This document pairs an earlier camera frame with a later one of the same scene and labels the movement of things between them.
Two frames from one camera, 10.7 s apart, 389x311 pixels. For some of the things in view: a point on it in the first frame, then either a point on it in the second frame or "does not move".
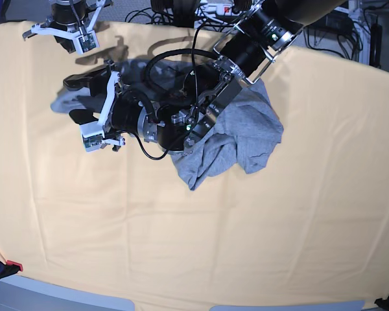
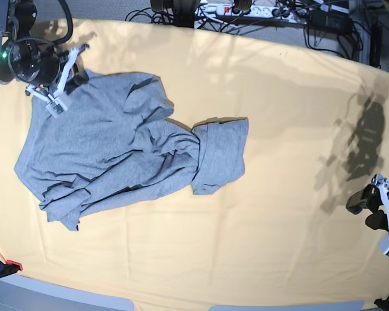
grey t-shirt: (246, 132) -> (118, 141)
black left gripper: (68, 13) -> (37, 61)
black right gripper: (128, 103) -> (369, 198)
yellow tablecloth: (321, 223) does not move
